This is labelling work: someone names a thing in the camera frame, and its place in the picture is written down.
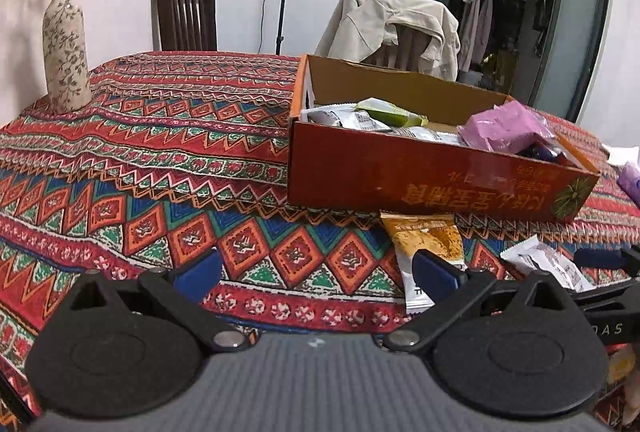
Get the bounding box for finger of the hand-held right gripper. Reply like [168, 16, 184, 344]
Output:
[572, 278, 640, 313]
[574, 248, 640, 270]

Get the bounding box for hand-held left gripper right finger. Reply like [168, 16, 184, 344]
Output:
[384, 249, 576, 354]

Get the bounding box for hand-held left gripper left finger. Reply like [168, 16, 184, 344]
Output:
[65, 251, 252, 354]

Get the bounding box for orange brown snack packet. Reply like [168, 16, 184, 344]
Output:
[379, 210, 468, 315]

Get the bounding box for white snack packet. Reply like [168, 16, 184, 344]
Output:
[500, 234, 596, 293]

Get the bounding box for orange cardboard box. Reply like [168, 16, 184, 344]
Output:
[286, 54, 601, 223]

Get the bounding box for pink snack packet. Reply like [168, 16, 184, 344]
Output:
[456, 102, 557, 155]

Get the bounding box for green yellow snack packet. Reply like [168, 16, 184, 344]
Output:
[354, 98, 429, 129]

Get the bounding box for silver grey snack packet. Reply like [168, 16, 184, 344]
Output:
[300, 104, 396, 133]

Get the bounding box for purple tissue pack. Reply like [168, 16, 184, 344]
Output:
[616, 160, 640, 203]

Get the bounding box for white paper sheet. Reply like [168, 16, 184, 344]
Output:
[602, 143, 640, 167]

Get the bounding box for dark maroon snack packet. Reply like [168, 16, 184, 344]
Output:
[517, 139, 568, 165]

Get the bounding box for red patterned tablecloth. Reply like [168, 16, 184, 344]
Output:
[0, 50, 640, 423]

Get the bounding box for black silver snack packet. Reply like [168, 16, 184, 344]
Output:
[400, 127, 468, 147]

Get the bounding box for light wooden chair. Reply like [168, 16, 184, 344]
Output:
[370, 24, 431, 70]

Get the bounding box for hanging grey coat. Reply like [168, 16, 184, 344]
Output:
[457, 0, 483, 72]

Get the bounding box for hanging pale pink coat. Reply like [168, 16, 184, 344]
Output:
[475, 0, 496, 62]

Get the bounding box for floral ceramic vase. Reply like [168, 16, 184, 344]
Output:
[42, 0, 93, 113]

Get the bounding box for beige jacket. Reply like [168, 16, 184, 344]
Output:
[314, 0, 461, 82]

